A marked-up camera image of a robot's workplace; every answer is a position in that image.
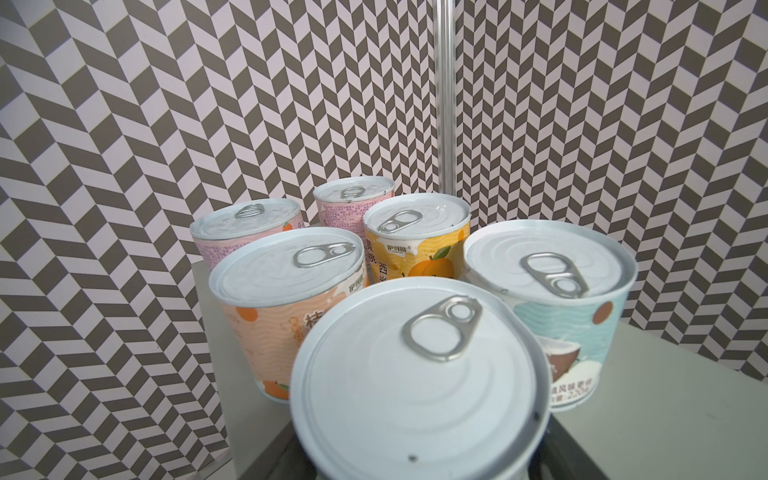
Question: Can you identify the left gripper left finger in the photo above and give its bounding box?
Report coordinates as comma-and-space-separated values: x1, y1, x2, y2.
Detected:
237, 421, 300, 479

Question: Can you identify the orange label can front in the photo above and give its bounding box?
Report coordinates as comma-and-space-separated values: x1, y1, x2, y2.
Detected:
363, 193, 471, 282

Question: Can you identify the can teal label back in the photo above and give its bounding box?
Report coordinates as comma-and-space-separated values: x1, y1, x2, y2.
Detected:
290, 277, 551, 479

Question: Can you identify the grey metal cabinet box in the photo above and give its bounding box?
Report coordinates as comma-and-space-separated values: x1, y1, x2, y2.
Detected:
192, 262, 767, 479

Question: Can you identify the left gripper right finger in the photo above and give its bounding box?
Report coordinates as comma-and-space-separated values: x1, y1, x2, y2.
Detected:
539, 415, 608, 480

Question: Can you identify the pink label can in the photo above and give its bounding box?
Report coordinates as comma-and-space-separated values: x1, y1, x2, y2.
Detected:
190, 199, 304, 270
313, 176, 395, 239

